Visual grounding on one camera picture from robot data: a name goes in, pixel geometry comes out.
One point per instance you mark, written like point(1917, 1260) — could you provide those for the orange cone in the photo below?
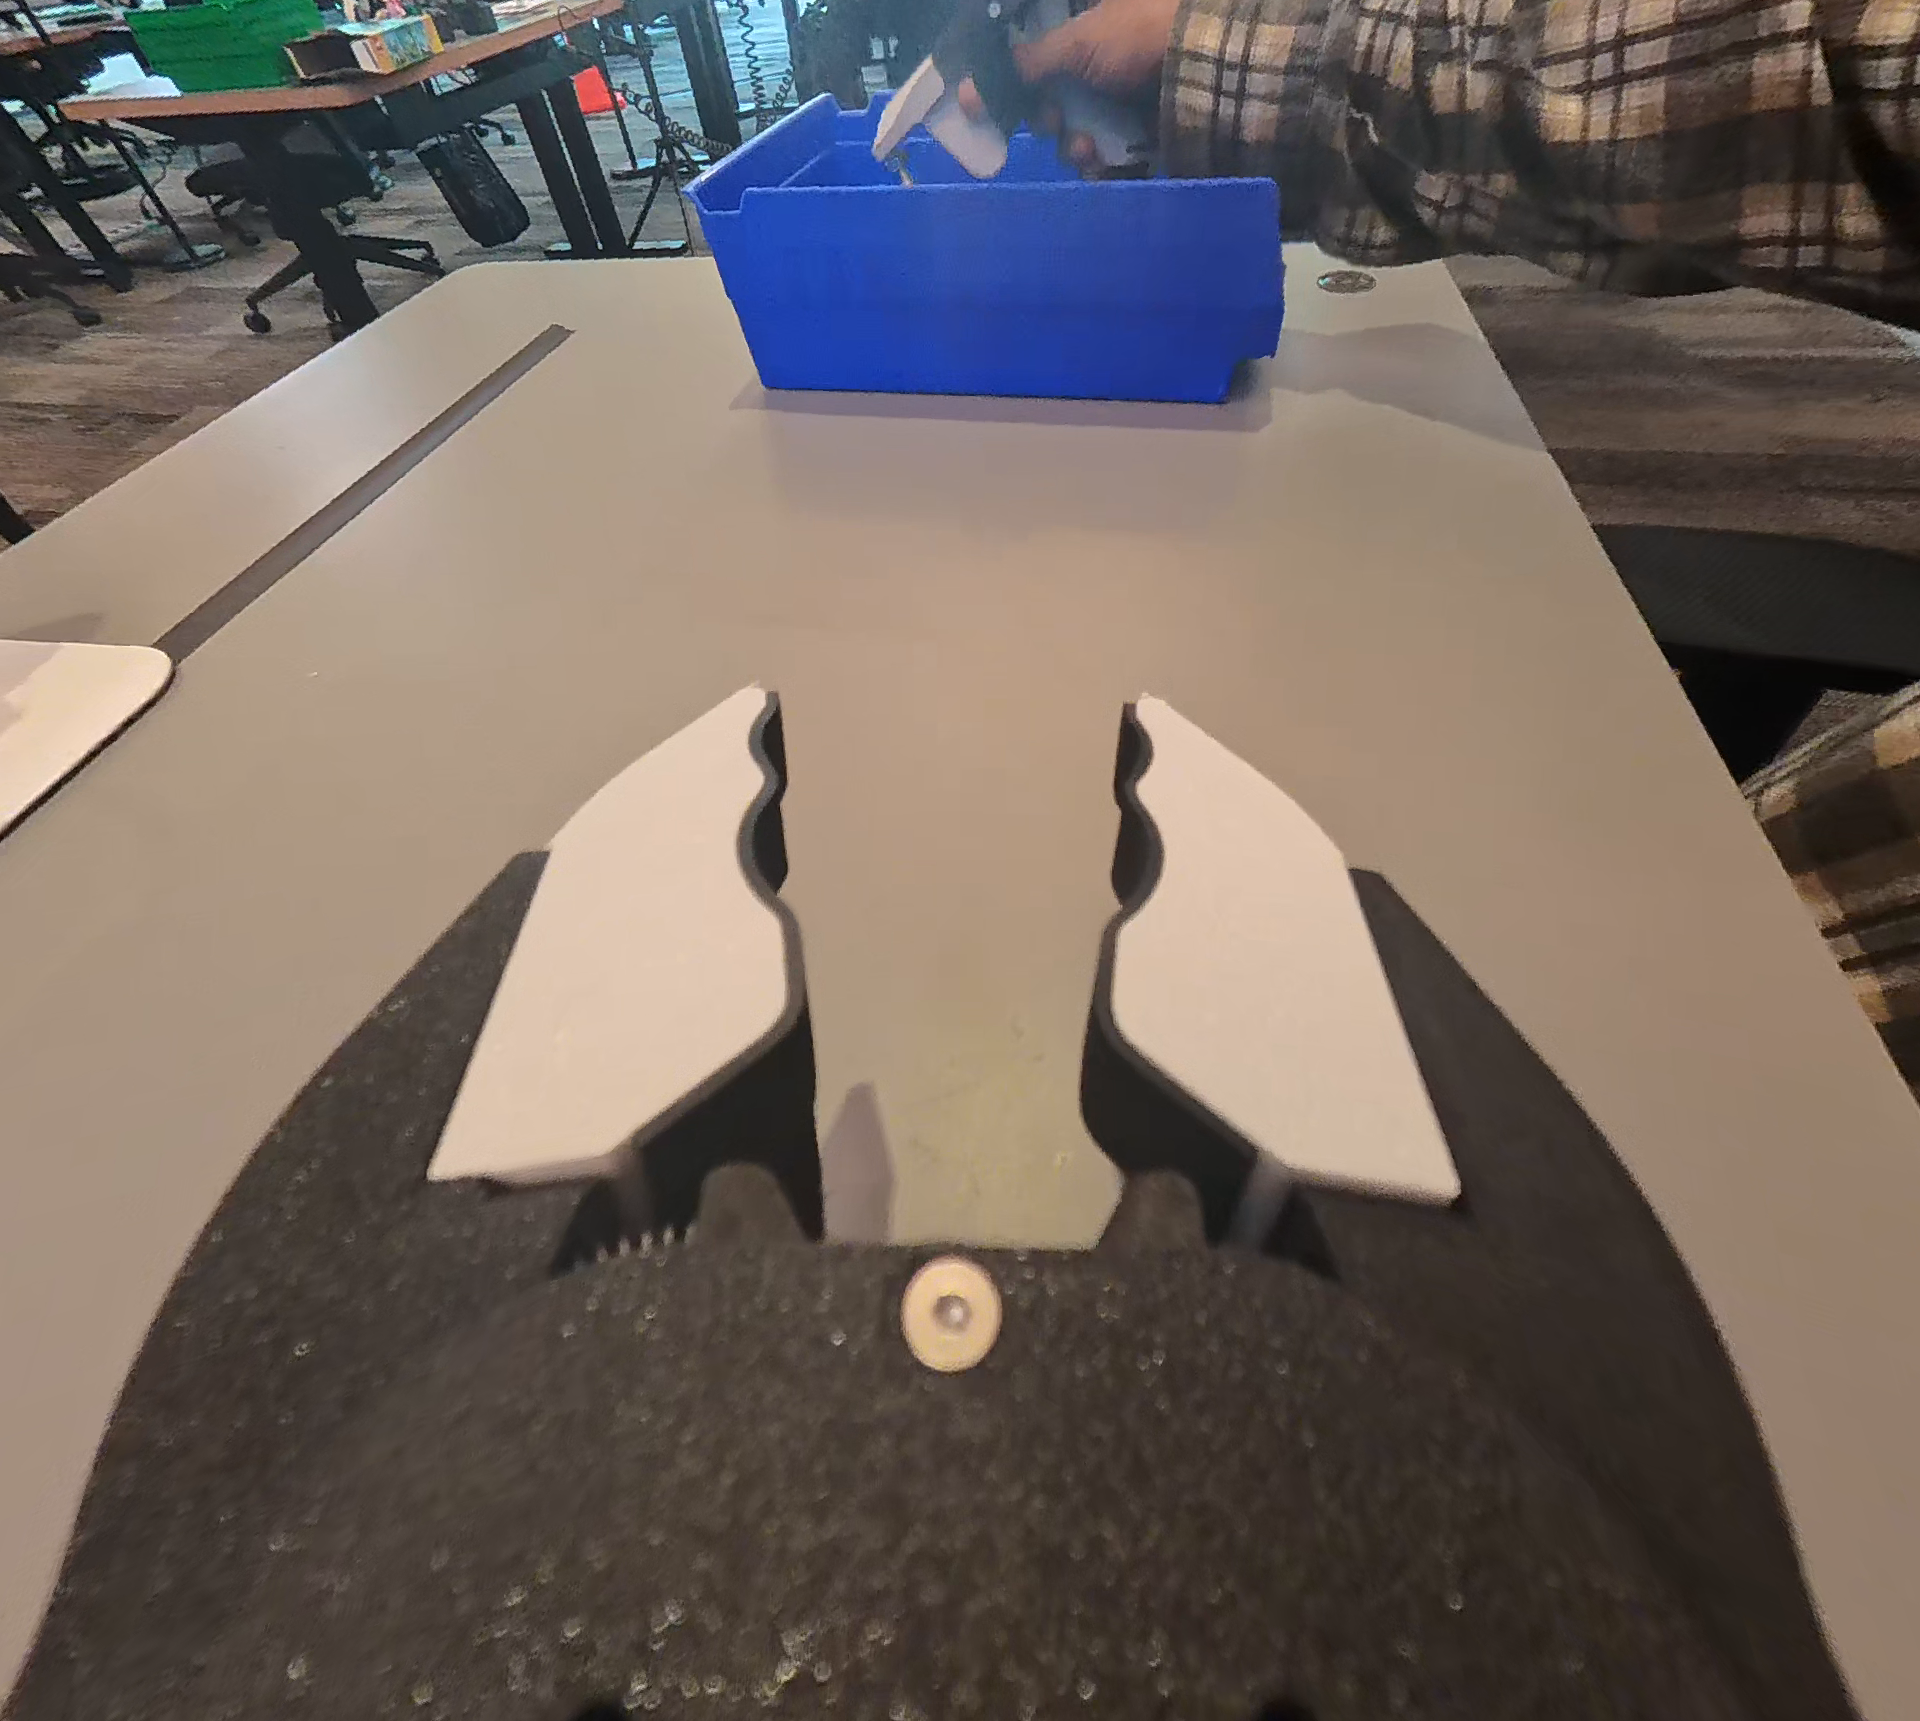
point(603, 95)

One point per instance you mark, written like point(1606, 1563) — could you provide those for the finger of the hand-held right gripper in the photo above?
point(977, 144)
point(905, 111)

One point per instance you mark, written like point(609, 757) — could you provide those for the white flat pad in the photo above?
point(69, 723)

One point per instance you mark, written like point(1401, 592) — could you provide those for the steel bolt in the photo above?
point(898, 167)

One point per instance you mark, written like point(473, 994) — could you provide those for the blue plastic bin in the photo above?
point(988, 297)

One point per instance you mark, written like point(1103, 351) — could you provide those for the person's right forearm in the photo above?
point(1500, 102)

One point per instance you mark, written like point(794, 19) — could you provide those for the person's right hand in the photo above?
point(1109, 40)

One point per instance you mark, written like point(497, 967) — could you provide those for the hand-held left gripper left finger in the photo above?
point(632, 973)

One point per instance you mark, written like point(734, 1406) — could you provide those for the person's plaid shirt torso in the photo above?
point(1856, 851)

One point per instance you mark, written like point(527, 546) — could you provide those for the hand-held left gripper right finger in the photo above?
point(1273, 987)

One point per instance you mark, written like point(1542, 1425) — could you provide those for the green plastic bin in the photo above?
point(215, 40)

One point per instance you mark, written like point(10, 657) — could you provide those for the colourful cardboard box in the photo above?
point(375, 48)

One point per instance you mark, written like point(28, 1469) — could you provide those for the round metal table grommet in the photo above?
point(1348, 283)

